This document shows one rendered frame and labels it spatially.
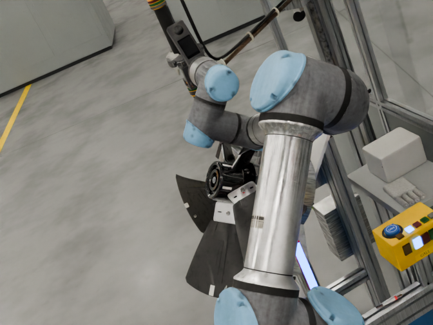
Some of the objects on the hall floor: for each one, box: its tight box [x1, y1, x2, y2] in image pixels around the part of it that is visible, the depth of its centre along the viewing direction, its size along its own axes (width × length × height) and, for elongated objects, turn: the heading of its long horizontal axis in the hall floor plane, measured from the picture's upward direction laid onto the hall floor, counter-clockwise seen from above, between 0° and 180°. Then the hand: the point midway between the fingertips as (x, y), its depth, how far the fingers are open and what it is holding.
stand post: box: [320, 135, 391, 308], centre depth 237 cm, size 4×9×115 cm, turn 56°
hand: (176, 49), depth 174 cm, fingers closed on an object, 4 cm apart
